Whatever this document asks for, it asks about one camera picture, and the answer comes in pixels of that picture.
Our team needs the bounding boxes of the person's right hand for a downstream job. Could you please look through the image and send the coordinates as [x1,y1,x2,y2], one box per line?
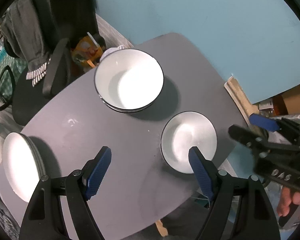
[277,187,300,217]

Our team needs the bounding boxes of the black hanging coat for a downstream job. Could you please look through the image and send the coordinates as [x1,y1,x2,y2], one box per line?
[50,0,100,47]

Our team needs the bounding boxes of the wooden boards by wall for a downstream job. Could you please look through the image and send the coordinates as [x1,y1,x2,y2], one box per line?
[224,76,261,134]

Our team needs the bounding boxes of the grey sweatpants on chair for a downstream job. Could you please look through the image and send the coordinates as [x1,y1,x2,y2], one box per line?
[1,0,50,87]

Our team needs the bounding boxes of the black office chair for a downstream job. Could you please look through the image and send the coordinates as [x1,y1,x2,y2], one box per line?
[0,0,72,126]

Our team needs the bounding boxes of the orange bag on floor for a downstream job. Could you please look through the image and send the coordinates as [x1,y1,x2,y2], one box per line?
[71,35,103,68]

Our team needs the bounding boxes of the white plate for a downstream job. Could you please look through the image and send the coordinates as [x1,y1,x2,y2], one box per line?
[2,132,46,203]

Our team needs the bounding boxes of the white plastic bag on floor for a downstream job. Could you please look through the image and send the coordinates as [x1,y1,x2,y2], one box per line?
[100,45,126,62]

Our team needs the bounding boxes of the white bowl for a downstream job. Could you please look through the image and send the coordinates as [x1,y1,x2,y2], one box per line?
[99,95,154,114]
[94,48,164,109]
[160,111,217,174]

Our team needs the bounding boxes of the green checkered tablecloth table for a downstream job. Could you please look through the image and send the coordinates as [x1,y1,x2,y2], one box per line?
[0,52,27,102]

